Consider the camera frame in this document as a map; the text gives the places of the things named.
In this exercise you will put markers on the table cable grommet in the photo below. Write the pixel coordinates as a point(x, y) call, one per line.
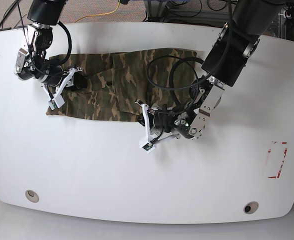
point(32, 196)
point(251, 207)

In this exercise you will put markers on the grey metal stand base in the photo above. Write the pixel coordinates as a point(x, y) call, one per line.
point(158, 11)

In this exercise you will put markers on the red tape marking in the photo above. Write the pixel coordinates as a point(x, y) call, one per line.
point(275, 159)

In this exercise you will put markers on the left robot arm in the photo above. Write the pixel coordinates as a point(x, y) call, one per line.
point(237, 41)

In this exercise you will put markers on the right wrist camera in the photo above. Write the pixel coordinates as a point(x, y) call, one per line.
point(56, 103)

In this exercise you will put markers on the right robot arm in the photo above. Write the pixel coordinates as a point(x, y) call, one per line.
point(31, 59)

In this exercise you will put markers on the camouflage t-shirt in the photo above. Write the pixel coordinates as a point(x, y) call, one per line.
point(116, 80)

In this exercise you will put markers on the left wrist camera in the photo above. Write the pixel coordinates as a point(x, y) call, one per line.
point(147, 146)

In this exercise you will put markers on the left table cable grommet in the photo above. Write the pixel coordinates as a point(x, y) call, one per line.
point(32, 196)

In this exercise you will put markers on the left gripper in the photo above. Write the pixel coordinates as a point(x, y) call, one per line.
point(157, 122)

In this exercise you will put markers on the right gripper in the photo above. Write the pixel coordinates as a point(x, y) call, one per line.
point(56, 80)

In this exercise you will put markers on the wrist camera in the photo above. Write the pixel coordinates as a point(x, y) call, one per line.
point(147, 146)
point(56, 103)

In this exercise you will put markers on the right table cable grommet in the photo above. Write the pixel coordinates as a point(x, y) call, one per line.
point(251, 207)

